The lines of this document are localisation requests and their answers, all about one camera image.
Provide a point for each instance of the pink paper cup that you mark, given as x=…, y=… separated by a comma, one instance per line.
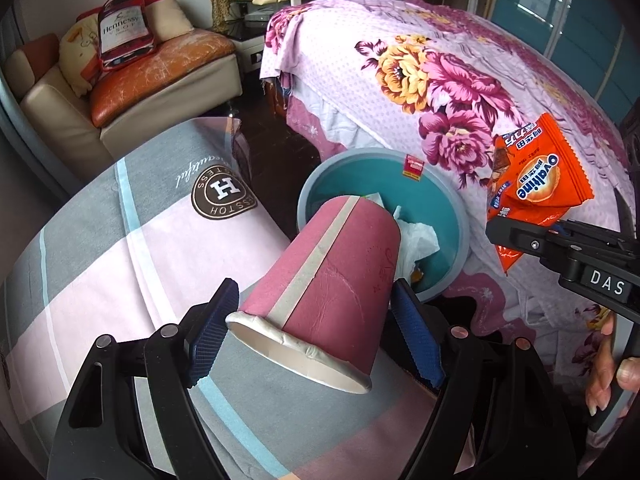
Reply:
x=340, y=270

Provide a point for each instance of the floral pink bedsheet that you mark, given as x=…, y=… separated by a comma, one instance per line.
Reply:
x=350, y=60

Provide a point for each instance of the beige pillow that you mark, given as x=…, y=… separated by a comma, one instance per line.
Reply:
x=170, y=17

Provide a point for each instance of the white side table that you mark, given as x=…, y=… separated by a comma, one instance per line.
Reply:
x=250, y=47

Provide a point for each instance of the teal trash bin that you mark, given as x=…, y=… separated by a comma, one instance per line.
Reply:
x=350, y=180

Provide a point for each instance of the orange pillow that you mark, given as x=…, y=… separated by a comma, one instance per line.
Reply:
x=37, y=55

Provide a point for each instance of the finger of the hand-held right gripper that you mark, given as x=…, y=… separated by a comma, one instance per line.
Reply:
x=600, y=242
x=530, y=242

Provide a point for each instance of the orange seat cushion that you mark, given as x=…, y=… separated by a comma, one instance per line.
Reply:
x=165, y=65

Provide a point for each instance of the red Hennessy bag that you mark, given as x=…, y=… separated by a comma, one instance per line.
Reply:
x=122, y=30

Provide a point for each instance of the beige leather sofa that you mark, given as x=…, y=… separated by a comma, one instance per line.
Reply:
x=165, y=105

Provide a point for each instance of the orange snack packet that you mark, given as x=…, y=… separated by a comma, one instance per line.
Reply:
x=540, y=180

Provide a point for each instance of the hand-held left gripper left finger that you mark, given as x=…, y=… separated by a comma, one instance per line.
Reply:
x=212, y=330

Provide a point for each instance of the white tissue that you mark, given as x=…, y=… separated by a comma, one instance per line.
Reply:
x=415, y=245

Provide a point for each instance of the black stereo device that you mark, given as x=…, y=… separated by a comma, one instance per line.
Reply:
x=250, y=12

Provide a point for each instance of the cartoon yellow pillow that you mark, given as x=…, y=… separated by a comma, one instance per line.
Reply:
x=75, y=55

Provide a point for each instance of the teal wardrobe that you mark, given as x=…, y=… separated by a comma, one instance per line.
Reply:
x=560, y=10

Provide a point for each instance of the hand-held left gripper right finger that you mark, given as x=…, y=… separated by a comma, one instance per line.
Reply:
x=417, y=335

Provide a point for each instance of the person's right hand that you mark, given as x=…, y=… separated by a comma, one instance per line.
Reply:
x=600, y=385

